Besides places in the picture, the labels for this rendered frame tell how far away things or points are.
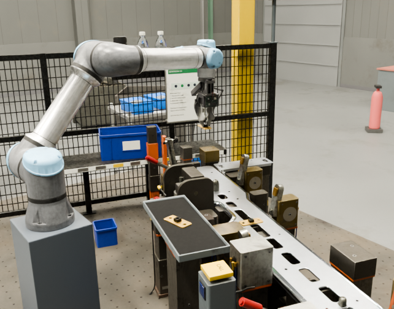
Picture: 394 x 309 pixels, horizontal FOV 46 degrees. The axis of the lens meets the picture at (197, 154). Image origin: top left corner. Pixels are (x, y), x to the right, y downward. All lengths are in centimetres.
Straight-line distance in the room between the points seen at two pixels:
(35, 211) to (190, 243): 52
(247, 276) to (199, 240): 18
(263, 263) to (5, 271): 121
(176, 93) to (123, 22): 935
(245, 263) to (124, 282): 76
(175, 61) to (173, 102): 91
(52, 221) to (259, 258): 63
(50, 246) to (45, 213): 10
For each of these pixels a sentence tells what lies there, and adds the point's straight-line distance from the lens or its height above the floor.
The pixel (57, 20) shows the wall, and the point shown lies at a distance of 1118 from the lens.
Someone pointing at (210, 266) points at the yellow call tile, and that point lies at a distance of 113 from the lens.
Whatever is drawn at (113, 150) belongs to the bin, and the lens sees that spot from 234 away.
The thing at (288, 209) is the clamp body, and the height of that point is 101.
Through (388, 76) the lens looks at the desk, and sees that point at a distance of 868.
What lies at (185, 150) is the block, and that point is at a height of 107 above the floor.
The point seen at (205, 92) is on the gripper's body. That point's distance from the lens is 193.
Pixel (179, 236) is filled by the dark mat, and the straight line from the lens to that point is 127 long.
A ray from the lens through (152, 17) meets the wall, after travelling 1223.
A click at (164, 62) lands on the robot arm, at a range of 163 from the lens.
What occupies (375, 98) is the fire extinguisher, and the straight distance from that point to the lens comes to 708.
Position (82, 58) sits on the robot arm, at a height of 159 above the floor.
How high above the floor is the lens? 174
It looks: 17 degrees down
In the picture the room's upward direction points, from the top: 1 degrees counter-clockwise
